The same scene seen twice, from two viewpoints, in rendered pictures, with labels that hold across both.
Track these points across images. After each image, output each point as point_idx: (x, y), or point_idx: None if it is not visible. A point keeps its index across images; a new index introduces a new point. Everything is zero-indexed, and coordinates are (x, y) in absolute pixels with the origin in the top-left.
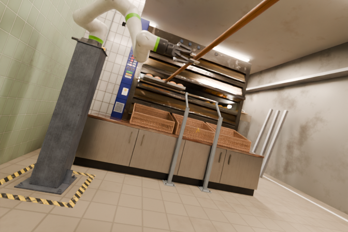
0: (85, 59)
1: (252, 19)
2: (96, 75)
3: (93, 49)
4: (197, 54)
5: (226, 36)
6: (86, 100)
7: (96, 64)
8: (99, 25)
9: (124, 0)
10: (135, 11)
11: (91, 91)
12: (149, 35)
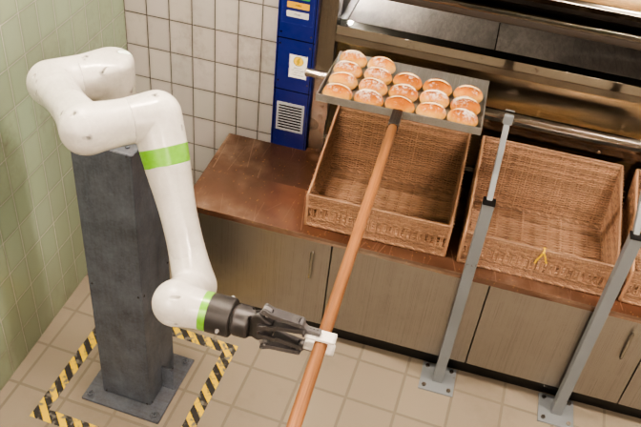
0: (105, 182)
1: None
2: (147, 201)
3: (113, 159)
4: (308, 359)
5: None
6: (144, 265)
7: (134, 195)
8: (103, 83)
9: (113, 137)
10: (156, 138)
11: (151, 233)
12: (176, 315)
